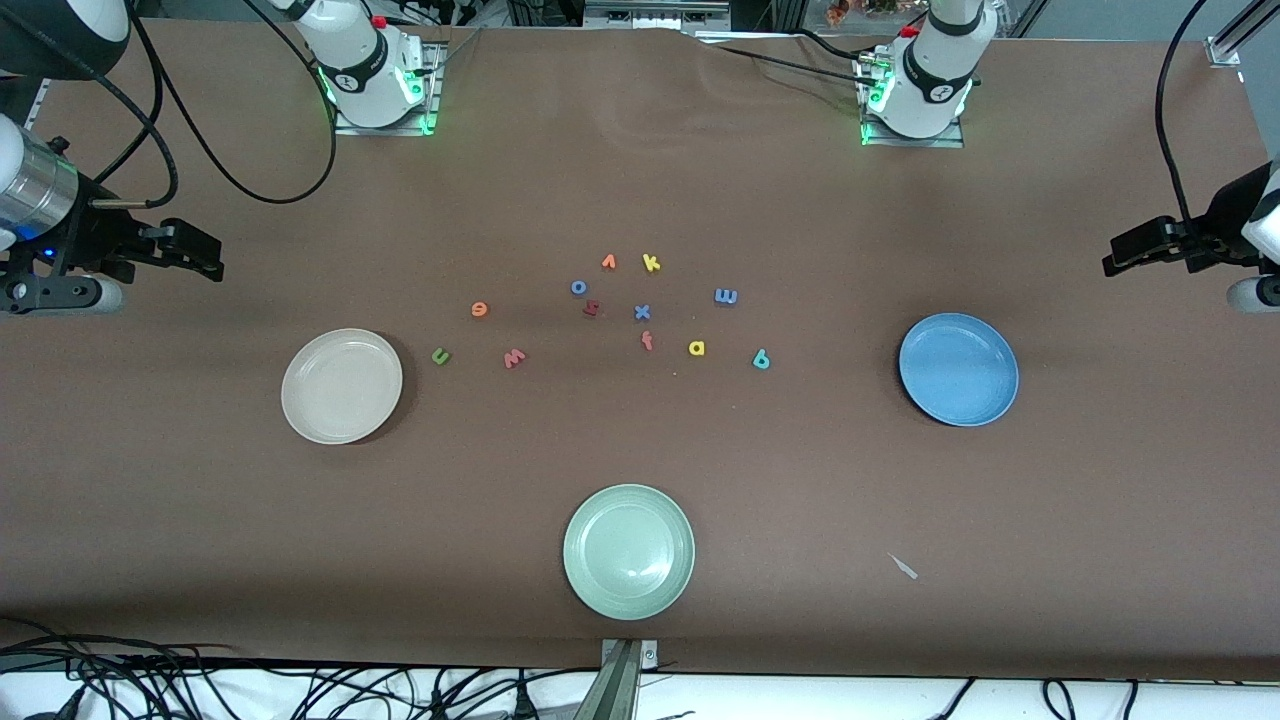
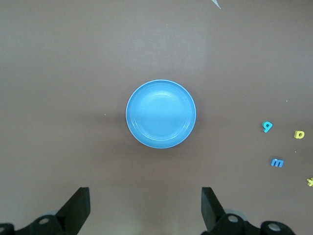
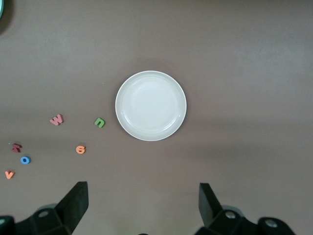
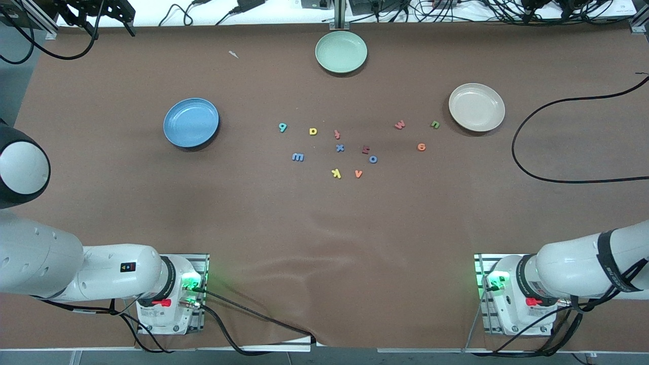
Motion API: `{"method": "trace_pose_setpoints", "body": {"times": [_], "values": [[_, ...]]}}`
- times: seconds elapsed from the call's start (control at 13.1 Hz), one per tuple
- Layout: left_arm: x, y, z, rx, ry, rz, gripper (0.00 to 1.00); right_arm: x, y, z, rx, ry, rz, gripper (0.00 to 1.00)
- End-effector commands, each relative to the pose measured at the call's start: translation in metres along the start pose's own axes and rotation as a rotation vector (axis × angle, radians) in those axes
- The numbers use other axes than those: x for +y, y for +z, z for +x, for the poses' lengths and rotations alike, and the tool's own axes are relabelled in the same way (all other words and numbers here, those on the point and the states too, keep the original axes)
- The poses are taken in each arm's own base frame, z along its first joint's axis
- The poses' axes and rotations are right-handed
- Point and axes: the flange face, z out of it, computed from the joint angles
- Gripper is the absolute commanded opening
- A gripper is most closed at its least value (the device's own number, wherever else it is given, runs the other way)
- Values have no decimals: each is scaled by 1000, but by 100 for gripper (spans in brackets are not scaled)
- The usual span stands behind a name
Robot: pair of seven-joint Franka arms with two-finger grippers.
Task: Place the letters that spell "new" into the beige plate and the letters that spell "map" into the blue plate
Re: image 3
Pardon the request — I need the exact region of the pink foam letter w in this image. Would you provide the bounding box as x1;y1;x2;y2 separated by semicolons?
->
49;114;65;126

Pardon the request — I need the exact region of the brown table cover sheet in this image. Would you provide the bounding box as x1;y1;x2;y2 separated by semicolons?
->
0;0;313;235

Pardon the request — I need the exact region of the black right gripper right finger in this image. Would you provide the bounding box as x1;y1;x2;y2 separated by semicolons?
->
195;183;296;235

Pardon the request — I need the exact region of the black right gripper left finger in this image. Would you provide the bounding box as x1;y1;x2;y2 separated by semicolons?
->
0;181;89;235

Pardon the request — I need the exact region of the beige brown round plate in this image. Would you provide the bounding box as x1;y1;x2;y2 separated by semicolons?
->
115;70;187;142

